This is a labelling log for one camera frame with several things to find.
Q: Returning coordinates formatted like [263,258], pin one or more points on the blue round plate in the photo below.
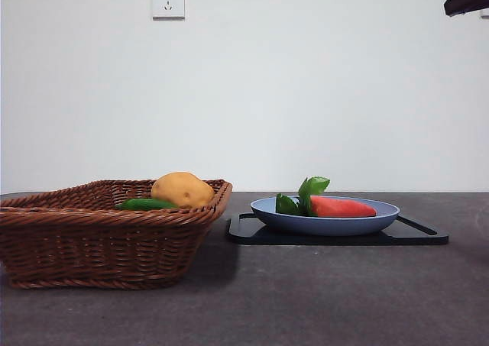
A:
[324,225]

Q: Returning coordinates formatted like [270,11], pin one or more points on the orange carrot with green leaves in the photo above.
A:
[340,207]

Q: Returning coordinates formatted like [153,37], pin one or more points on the yellow-brown potato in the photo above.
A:
[181,189]

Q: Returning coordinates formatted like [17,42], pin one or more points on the black rectangular tray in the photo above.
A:
[248,237]

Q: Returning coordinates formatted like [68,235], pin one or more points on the green pepper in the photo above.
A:
[145,204]

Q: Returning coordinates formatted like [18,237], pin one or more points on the brown wicker basket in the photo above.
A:
[95,246]

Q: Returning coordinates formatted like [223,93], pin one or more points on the white wall socket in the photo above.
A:
[168,0]

